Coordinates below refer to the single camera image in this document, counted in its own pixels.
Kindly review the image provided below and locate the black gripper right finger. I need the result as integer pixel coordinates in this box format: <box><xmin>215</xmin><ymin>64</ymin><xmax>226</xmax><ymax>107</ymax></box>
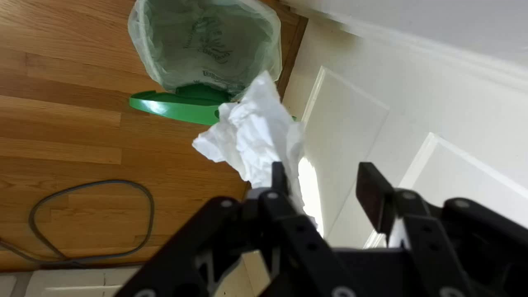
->
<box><xmin>356</xmin><ymin>161</ymin><xmax>477</xmax><ymax>297</ymax></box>

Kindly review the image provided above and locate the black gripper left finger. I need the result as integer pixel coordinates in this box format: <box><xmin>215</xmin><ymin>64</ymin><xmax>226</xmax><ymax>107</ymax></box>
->
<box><xmin>254</xmin><ymin>161</ymin><xmax>353</xmax><ymax>297</ymax></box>

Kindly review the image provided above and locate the white napkin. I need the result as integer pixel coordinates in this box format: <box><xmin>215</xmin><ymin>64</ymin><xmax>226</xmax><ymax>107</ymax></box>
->
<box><xmin>191</xmin><ymin>71</ymin><xmax>304</xmax><ymax>209</ymax></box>

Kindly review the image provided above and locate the white cabinet door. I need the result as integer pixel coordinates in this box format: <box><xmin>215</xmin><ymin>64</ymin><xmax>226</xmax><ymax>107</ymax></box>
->
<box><xmin>284</xmin><ymin>19</ymin><xmax>528</xmax><ymax>247</ymax></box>

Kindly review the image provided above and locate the green trash bin with bag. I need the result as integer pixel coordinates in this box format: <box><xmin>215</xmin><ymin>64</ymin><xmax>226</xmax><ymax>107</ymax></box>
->
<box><xmin>127</xmin><ymin>0</ymin><xmax>282</xmax><ymax>125</ymax></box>

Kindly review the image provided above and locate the grey cable on floor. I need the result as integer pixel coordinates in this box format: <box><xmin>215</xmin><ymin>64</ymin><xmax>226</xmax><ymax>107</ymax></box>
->
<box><xmin>0</xmin><ymin>178</ymin><xmax>157</xmax><ymax>264</ymax></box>

